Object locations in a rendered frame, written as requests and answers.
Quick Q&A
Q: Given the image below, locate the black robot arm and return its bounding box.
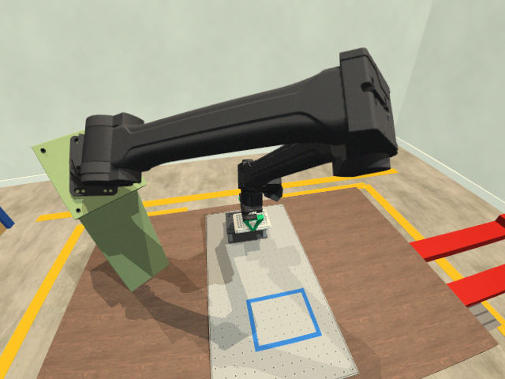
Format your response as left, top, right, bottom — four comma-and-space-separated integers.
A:
69, 47, 398, 207

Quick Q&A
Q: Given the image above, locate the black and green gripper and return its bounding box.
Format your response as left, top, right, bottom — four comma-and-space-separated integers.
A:
239, 189, 264, 231

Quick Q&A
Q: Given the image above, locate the white well plate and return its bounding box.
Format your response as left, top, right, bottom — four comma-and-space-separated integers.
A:
233, 210, 271, 234

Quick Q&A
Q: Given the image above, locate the blue tape outline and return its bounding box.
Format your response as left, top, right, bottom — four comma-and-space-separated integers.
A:
246, 288, 322, 352

